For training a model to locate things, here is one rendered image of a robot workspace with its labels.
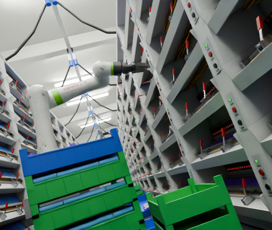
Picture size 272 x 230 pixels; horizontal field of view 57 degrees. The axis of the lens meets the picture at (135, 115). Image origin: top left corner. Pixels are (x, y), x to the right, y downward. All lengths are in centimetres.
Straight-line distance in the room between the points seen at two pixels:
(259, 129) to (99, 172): 49
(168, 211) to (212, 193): 13
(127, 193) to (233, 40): 58
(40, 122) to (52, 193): 83
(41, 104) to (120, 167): 88
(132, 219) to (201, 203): 21
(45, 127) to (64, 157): 77
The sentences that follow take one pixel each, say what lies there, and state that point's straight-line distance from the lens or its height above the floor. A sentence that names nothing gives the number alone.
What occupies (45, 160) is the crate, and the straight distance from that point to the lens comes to 78.
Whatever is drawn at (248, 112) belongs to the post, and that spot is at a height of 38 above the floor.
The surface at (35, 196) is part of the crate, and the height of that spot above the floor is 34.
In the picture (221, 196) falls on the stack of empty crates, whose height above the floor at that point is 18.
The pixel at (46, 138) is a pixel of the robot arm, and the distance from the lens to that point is 152.
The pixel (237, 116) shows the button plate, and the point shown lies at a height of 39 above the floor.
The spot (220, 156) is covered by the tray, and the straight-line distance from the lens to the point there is 105.
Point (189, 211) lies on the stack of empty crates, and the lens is 75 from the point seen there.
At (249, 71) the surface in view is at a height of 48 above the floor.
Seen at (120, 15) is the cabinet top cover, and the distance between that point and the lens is 244.
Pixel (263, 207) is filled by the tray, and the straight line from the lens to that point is 94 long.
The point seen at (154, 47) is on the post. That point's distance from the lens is 162.
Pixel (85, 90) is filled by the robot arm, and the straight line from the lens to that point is 177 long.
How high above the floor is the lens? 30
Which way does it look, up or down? 14 degrees up
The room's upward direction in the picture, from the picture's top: 18 degrees counter-clockwise
